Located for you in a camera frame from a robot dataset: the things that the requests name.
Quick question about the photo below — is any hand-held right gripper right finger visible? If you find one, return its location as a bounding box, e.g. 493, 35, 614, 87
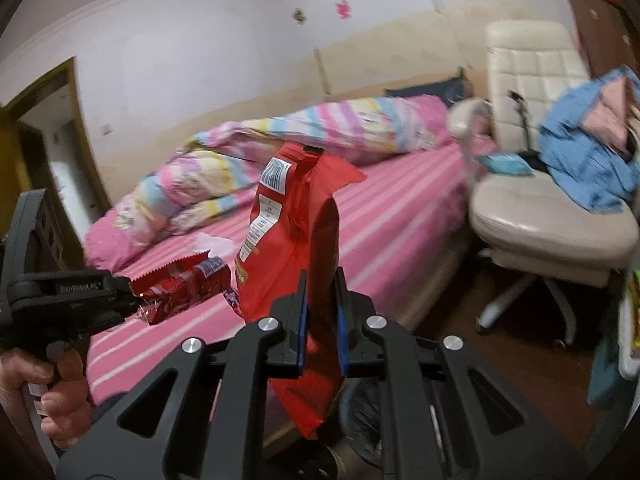
334, 266, 588, 480

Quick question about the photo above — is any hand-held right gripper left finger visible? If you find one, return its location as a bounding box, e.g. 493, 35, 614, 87
56, 269, 309, 480

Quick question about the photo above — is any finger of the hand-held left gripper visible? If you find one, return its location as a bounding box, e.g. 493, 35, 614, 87
87, 298, 144, 337
101, 271, 135, 302

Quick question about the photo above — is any red foil wrapper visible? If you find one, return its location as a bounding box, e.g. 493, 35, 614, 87
129, 252, 233, 327

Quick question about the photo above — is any red snack bag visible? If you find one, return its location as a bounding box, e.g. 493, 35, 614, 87
235, 141, 368, 441

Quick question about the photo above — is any person's left hand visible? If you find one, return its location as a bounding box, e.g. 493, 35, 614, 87
0, 347, 94, 454

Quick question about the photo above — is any purple white wrapper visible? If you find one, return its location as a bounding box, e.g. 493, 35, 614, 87
222, 287, 247, 319

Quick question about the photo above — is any pastel printed quilt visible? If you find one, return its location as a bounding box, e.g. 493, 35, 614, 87
82, 94, 453, 271

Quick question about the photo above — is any pink striped bed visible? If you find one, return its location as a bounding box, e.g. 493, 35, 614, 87
82, 135, 501, 461

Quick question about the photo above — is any cream leather office chair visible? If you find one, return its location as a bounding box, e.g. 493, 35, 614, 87
447, 20, 640, 350

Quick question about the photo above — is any teal packet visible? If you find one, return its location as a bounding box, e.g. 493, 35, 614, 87
475, 152, 534, 177

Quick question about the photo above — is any teal cloth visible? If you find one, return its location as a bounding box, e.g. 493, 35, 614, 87
587, 327, 628, 407

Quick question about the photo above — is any dark blue pillow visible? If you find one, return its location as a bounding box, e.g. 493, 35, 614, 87
384, 77, 468, 109

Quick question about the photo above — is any black thin stand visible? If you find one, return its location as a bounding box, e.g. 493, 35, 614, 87
507, 90, 551, 171

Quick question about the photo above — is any blue garment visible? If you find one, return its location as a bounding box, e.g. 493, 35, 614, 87
539, 67, 640, 213

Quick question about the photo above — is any pink garment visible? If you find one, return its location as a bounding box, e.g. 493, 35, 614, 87
585, 77, 640, 152

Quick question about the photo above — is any brown wooden wardrobe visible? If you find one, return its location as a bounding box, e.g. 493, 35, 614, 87
550, 0, 640, 88

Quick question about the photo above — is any yellow wooden door frame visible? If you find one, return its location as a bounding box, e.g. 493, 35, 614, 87
0, 56, 114, 211

